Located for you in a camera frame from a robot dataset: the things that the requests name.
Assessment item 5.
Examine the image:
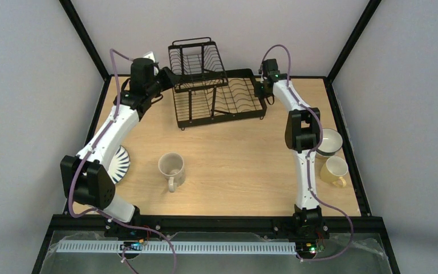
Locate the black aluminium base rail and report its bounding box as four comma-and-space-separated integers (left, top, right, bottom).
47, 215, 386, 241

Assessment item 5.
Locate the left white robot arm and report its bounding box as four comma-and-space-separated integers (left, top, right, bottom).
60, 58, 180, 223

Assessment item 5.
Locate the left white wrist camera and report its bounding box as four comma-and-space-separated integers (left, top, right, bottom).
143, 51, 160, 75

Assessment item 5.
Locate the black wire dish rack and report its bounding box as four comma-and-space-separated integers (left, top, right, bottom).
168, 37, 267, 130

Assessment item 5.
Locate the white bowl with dark rim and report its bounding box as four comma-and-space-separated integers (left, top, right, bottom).
317, 128, 343, 158

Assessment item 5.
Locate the blue striped white plate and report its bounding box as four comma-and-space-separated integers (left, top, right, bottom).
108, 146, 131, 184

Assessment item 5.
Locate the seashell pattern ceramic mug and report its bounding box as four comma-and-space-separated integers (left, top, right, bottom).
158, 152, 185, 193

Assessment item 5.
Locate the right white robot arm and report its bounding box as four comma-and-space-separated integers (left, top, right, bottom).
255, 59, 322, 231

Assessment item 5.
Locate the yellow ceramic mug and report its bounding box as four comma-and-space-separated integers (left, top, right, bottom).
320, 156, 348, 188

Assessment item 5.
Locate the white slotted cable duct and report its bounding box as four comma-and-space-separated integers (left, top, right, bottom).
56, 240, 296, 255

